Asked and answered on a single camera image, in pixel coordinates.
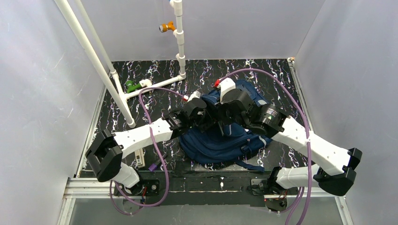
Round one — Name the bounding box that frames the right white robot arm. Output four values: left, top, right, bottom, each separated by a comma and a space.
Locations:
220, 88, 362, 196

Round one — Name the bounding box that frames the aluminium rail frame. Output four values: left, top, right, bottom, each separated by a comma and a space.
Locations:
64, 68, 343, 225

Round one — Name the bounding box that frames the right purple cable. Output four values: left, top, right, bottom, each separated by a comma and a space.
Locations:
217, 68, 313, 225

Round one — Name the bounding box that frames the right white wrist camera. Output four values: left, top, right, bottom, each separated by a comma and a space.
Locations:
214, 78, 236, 104

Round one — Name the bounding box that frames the purple cable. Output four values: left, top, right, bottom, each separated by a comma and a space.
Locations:
217, 68, 313, 225
108, 87, 189, 216

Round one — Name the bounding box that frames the purple black marker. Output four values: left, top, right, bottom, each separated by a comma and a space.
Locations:
148, 153, 168, 172

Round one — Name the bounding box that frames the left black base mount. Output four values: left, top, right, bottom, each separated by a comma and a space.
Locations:
113, 179, 161, 197

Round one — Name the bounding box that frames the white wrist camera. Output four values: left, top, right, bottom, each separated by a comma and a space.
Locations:
214, 78, 236, 104
183, 90, 202, 102

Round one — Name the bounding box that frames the white PVC pipe frame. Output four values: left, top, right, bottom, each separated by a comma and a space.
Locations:
54, 0, 187, 128

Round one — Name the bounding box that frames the green pipe valve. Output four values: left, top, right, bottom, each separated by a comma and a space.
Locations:
125, 80, 142, 93

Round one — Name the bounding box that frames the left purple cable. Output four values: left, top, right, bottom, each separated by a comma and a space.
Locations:
108, 87, 189, 216

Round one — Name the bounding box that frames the white glue stick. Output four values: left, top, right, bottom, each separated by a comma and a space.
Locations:
135, 148, 145, 168

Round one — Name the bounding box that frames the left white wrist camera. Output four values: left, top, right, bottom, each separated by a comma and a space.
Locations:
183, 90, 202, 102

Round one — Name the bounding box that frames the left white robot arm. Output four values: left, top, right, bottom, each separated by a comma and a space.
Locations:
85, 98, 210, 188

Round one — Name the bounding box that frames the navy blue student backpack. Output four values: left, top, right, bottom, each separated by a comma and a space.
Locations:
178, 79, 274, 173

